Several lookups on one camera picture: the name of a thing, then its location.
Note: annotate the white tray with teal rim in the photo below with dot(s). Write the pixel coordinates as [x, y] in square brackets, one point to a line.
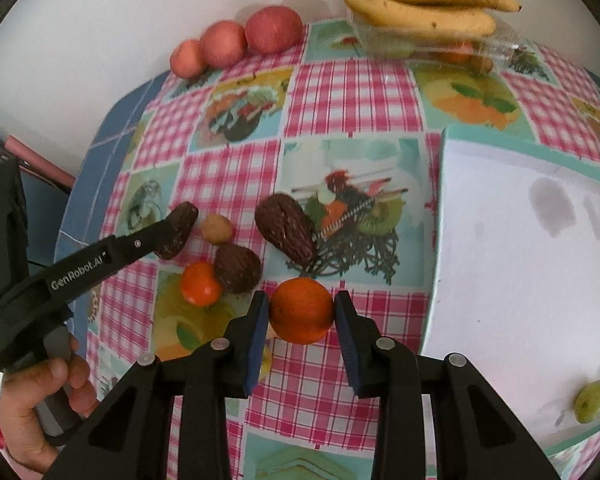
[505, 270]

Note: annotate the pink checkered printed tablecloth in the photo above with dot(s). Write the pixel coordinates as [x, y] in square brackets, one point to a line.
[355, 95]

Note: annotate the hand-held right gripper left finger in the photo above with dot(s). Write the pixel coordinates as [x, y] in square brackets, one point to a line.
[257, 341]

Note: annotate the small orange fruit in container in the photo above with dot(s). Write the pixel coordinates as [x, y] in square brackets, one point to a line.
[459, 53]

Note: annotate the small tangerine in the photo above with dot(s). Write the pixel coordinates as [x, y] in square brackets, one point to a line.
[200, 284]

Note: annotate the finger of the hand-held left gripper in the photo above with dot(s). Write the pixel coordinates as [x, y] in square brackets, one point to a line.
[137, 246]

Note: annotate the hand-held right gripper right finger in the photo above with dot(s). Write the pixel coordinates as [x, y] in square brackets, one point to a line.
[347, 346]

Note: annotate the small peach-coloured apple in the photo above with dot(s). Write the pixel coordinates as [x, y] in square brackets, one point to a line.
[187, 57]

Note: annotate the medium red apple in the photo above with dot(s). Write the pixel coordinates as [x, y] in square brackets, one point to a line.
[223, 43]

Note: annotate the small green round fruit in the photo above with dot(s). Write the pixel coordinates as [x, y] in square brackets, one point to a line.
[591, 400]

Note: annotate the person's left hand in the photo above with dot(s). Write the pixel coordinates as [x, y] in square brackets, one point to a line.
[22, 410]

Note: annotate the pink bar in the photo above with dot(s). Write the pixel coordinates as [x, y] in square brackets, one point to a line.
[35, 162]

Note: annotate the clear plastic container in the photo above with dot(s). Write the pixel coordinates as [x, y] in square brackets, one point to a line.
[490, 45]

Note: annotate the small dark avocado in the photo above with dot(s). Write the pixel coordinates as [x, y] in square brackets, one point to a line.
[181, 230]

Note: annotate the large green mango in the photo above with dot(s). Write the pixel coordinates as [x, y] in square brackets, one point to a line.
[265, 360]

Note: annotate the small tan round fruit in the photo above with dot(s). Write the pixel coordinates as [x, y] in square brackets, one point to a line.
[216, 228]

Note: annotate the large dark avocado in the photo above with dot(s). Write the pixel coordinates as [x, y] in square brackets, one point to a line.
[286, 227]

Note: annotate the orange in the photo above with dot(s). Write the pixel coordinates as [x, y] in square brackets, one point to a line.
[301, 310]

